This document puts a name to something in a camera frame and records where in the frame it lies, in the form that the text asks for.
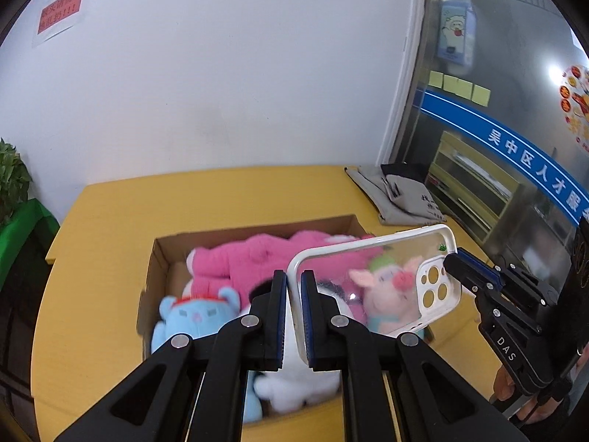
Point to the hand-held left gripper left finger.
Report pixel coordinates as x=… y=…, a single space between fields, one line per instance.
x=278 y=313

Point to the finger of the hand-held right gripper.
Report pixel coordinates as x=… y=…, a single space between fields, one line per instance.
x=483 y=264
x=467 y=274

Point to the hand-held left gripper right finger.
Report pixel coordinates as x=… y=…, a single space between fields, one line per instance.
x=307 y=317

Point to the pink bear plush toy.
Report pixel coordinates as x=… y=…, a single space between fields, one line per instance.
x=239 y=258

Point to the white round plush toy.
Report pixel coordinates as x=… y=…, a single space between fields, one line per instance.
x=294 y=386

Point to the clear phone case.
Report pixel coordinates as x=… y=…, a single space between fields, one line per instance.
x=368 y=276

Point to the blue plush toy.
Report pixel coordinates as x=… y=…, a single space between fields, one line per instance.
x=198 y=315

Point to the pink pig plush toy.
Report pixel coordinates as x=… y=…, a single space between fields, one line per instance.
x=386 y=294

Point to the cardboard box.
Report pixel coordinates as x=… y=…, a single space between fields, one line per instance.
x=158 y=262

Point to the person's right hand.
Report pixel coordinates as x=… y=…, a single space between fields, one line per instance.
x=552 y=400

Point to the yellow shelf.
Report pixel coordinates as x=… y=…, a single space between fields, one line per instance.
x=474 y=184

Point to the grey cloth bag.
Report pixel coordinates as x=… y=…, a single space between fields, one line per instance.
x=391 y=202

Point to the blue window stripe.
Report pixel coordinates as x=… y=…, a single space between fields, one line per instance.
x=497 y=138

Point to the yellow sticky note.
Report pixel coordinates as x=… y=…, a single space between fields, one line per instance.
x=458 y=85
x=481 y=94
x=436 y=79

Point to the round colourful window sticker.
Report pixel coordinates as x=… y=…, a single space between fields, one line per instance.
x=575 y=101

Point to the cartoon window poster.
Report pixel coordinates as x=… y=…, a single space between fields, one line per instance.
x=455 y=27

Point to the green table cloth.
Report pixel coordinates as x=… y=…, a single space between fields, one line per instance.
x=25 y=235

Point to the large potted plant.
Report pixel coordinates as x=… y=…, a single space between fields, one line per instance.
x=11 y=179

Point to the red paper wall notice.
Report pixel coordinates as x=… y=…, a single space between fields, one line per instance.
x=60 y=11

